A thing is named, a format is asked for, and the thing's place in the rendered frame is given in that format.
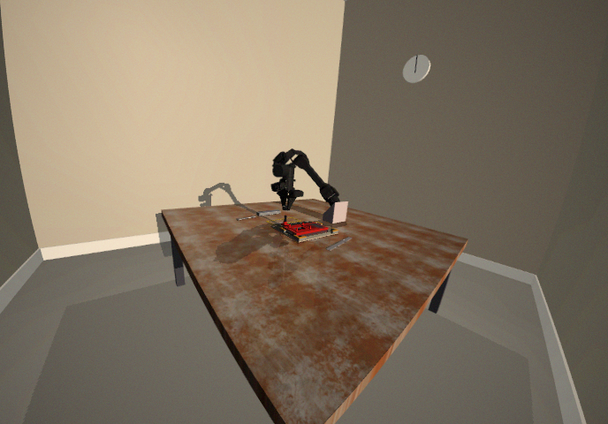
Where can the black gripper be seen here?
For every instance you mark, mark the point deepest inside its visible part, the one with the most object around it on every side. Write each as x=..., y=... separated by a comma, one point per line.
x=293, y=194

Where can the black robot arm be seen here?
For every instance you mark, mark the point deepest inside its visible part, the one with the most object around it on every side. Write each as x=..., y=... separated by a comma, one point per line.
x=280, y=169

